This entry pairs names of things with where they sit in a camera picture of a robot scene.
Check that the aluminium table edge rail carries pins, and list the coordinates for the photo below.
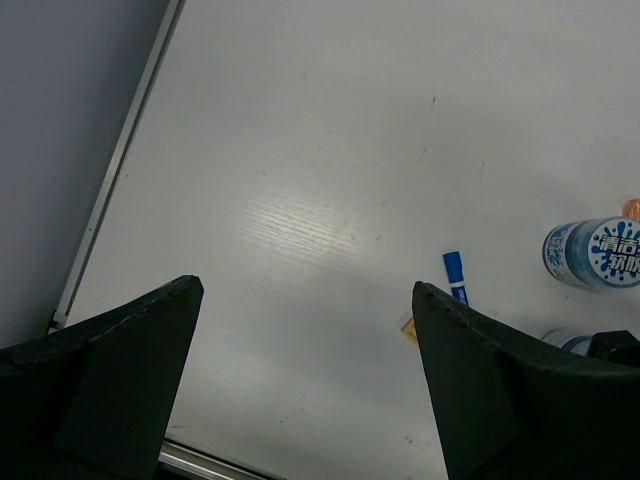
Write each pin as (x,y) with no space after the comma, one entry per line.
(60,316)

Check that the blue whiteboard marker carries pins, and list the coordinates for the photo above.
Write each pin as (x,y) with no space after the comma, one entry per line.
(454,270)

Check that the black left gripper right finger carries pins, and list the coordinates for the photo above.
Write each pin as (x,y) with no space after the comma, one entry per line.
(509,406)

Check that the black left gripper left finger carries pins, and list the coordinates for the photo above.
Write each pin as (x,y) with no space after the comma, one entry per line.
(93,400)

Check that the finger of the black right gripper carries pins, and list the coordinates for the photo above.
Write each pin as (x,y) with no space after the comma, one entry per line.
(618,347)

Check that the yellow eraser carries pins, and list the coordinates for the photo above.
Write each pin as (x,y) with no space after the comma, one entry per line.
(409,330)

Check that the blue cleaning gel jar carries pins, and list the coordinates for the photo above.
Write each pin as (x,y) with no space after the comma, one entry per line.
(595,254)

